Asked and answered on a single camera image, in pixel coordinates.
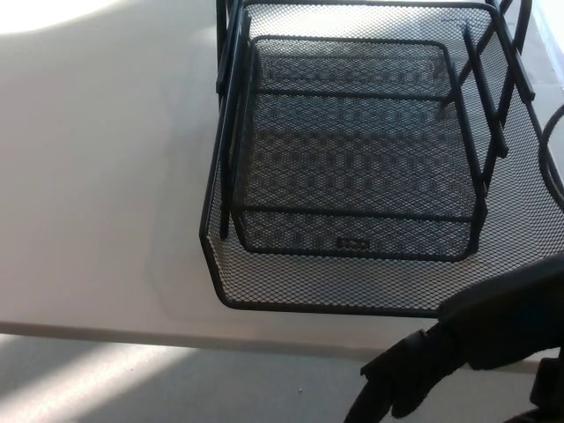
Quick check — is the large black mesh drawer tray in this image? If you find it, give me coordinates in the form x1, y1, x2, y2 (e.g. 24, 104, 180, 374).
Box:
197, 0, 564, 316

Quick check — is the black metal organizer frame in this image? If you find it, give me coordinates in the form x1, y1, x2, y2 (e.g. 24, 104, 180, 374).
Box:
214, 0, 538, 241

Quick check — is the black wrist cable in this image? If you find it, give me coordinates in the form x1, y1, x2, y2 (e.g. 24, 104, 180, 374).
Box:
541, 113, 564, 191

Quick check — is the black mesh tray with label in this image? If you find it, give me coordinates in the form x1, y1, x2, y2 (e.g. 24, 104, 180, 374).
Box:
231, 36, 489, 265

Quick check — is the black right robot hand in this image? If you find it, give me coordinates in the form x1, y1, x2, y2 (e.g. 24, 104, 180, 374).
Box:
343, 253, 564, 423

